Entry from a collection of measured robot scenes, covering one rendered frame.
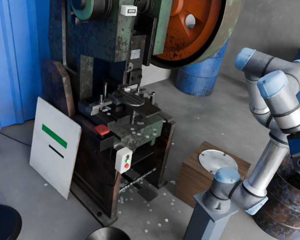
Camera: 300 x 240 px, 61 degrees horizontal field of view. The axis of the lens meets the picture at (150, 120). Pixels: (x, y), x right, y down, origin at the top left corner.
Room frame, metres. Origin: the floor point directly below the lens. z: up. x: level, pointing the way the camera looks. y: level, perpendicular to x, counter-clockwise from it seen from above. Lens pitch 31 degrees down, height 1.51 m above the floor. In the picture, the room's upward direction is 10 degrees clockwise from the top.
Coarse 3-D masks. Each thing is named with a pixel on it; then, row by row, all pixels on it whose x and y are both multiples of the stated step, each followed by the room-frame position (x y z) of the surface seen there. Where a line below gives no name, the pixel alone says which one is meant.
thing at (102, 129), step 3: (96, 126) 1.08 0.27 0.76; (99, 126) 1.08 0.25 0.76; (102, 126) 1.09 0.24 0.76; (105, 126) 1.09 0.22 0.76; (96, 129) 1.05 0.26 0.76; (99, 129) 1.06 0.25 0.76; (102, 129) 1.06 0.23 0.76; (105, 129) 1.07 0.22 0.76; (108, 129) 1.07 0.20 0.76; (99, 132) 1.04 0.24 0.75; (102, 132) 1.03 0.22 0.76; (105, 132) 1.04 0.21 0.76; (102, 135) 1.07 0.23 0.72
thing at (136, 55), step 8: (136, 32) 1.48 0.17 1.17; (136, 40) 1.42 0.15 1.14; (144, 40) 1.46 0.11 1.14; (136, 48) 1.42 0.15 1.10; (144, 48) 1.48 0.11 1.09; (136, 56) 1.43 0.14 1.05; (136, 64) 1.44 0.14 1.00; (112, 72) 1.42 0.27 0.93; (120, 72) 1.38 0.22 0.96; (128, 72) 1.37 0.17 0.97; (136, 72) 1.40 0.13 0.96; (120, 80) 1.37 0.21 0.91; (128, 80) 1.37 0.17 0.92; (136, 80) 1.41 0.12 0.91
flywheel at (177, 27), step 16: (176, 0) 1.70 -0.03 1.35; (192, 0) 1.67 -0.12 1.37; (208, 0) 1.61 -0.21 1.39; (224, 0) 1.54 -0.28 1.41; (176, 16) 1.73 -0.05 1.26; (208, 16) 1.59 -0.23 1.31; (176, 32) 1.71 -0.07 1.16; (192, 32) 1.64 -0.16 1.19; (208, 32) 1.53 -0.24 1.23; (176, 48) 1.70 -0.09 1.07; (192, 48) 1.58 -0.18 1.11
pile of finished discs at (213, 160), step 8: (208, 152) 1.58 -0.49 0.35; (216, 152) 1.60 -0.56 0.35; (200, 160) 1.47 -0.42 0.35; (208, 160) 1.48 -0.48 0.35; (216, 160) 1.49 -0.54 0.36; (224, 160) 1.52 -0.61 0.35; (232, 160) 1.54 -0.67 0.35; (208, 168) 1.40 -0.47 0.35; (216, 168) 1.41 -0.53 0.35; (232, 168) 1.44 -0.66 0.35
